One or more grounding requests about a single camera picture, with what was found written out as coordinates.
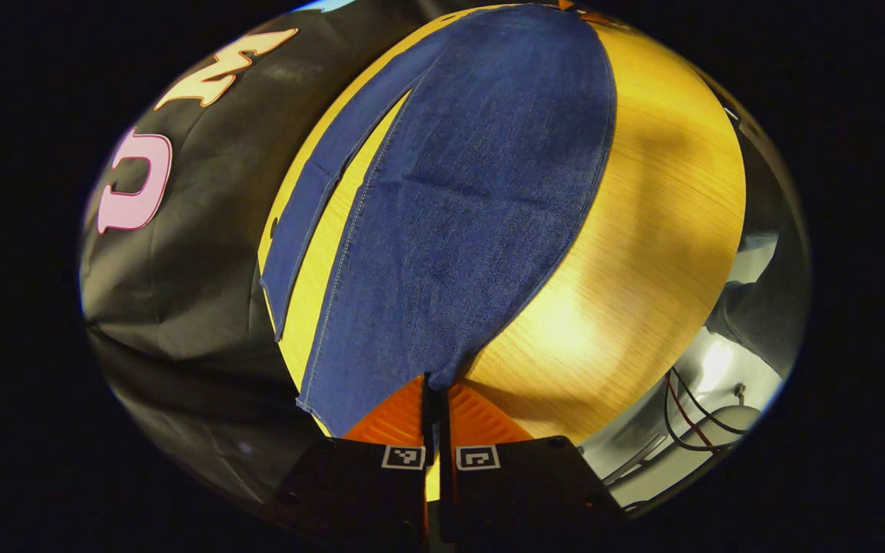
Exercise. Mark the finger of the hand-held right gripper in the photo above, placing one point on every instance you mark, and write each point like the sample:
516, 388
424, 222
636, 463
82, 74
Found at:
592, 17

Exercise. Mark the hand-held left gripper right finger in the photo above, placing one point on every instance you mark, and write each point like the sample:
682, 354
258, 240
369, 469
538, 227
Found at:
519, 484

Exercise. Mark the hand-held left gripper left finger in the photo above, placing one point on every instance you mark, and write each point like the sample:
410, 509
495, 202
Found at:
350, 484

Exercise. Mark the blue denim jeans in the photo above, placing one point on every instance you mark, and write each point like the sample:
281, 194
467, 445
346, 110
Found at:
473, 192

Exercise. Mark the white plastic object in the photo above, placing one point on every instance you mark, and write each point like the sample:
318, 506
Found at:
688, 468

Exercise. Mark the black backdrop cloth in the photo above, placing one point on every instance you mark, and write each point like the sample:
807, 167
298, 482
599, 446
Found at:
197, 253

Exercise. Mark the dark grey cloth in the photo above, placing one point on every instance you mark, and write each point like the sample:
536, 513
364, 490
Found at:
757, 322

